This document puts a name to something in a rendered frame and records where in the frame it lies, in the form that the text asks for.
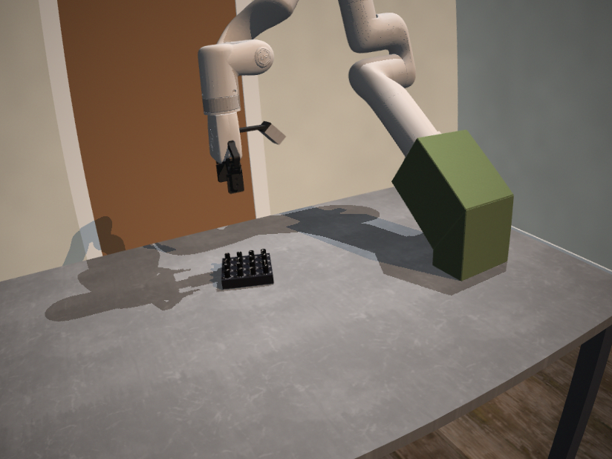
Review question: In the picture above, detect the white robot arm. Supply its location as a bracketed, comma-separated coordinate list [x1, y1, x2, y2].
[198, 0, 441, 157]

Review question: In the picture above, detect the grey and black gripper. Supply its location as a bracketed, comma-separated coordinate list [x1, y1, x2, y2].
[204, 107, 244, 194]

